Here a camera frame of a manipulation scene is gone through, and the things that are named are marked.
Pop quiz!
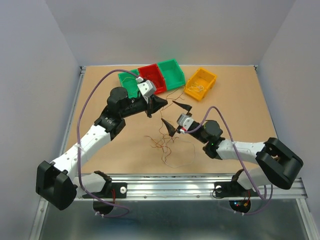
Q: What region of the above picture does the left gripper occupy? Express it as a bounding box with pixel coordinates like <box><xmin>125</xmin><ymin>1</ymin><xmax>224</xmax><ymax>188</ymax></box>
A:
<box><xmin>120</xmin><ymin>93</ymin><xmax>168</xmax><ymax>119</ymax></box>

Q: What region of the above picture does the brown wire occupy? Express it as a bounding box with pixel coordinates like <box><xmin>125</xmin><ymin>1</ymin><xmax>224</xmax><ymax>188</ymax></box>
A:
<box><xmin>158</xmin><ymin>86</ymin><xmax>187</xmax><ymax>121</ymax></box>

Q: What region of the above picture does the wire bundle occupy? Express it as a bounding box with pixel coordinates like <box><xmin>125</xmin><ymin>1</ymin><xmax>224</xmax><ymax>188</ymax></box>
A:
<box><xmin>143</xmin><ymin>119</ymin><xmax>180</xmax><ymax>154</ymax></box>

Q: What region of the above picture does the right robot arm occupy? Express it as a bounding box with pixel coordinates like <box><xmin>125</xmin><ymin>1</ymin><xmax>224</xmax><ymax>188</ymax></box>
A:
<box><xmin>162</xmin><ymin>103</ymin><xmax>304</xmax><ymax>199</ymax></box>

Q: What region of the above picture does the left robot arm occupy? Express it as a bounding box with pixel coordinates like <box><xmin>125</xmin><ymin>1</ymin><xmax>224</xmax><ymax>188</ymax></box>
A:
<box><xmin>35</xmin><ymin>82</ymin><xmax>168</xmax><ymax>210</ymax></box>

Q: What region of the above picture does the right green bin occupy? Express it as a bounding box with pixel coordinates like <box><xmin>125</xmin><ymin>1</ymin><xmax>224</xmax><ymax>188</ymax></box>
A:
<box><xmin>157</xmin><ymin>59</ymin><xmax>186</xmax><ymax>91</ymax></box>

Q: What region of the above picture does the green bin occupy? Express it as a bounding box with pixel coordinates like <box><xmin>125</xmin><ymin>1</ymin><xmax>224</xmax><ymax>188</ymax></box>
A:
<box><xmin>118</xmin><ymin>72</ymin><xmax>139</xmax><ymax>98</ymax></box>
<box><xmin>157</xmin><ymin>59</ymin><xmax>186</xmax><ymax>91</ymax></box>

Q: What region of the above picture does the red bin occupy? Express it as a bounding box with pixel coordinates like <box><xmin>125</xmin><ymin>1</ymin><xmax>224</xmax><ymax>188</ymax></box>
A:
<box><xmin>137</xmin><ymin>63</ymin><xmax>167</xmax><ymax>95</ymax></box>

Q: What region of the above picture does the yellow bin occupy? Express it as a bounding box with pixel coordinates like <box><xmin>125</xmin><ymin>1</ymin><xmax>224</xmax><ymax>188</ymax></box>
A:
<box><xmin>184</xmin><ymin>67</ymin><xmax>218</xmax><ymax>102</ymax></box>

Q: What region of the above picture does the left green bin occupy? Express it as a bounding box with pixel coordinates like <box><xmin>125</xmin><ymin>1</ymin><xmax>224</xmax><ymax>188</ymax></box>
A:
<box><xmin>118</xmin><ymin>72</ymin><xmax>139</xmax><ymax>98</ymax></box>

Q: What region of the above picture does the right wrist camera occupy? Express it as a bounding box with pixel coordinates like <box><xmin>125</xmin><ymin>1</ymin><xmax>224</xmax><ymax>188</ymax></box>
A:
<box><xmin>176</xmin><ymin>113</ymin><xmax>194</xmax><ymax>132</ymax></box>

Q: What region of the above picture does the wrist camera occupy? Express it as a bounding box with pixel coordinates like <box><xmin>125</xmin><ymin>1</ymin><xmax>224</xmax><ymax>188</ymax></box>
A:
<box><xmin>176</xmin><ymin>113</ymin><xmax>194</xmax><ymax>132</ymax></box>
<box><xmin>137</xmin><ymin>80</ymin><xmax>157</xmax><ymax>97</ymax></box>

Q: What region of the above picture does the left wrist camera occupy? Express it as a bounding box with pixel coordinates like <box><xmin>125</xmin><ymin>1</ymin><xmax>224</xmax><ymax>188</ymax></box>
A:
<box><xmin>137</xmin><ymin>80</ymin><xmax>157</xmax><ymax>97</ymax></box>

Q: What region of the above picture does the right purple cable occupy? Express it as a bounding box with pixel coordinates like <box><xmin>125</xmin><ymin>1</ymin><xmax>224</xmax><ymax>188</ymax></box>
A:
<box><xmin>184</xmin><ymin>106</ymin><xmax>275</xmax><ymax>217</ymax></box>

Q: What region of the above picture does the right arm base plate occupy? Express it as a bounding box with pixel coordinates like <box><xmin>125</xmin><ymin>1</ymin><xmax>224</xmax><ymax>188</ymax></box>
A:
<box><xmin>212</xmin><ymin>181</ymin><xmax>258</xmax><ymax>199</ymax></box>

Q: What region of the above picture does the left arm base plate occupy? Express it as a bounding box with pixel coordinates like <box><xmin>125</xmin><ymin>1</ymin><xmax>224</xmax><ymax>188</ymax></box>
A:
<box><xmin>92</xmin><ymin>182</ymin><xmax>128</xmax><ymax>199</ymax></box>

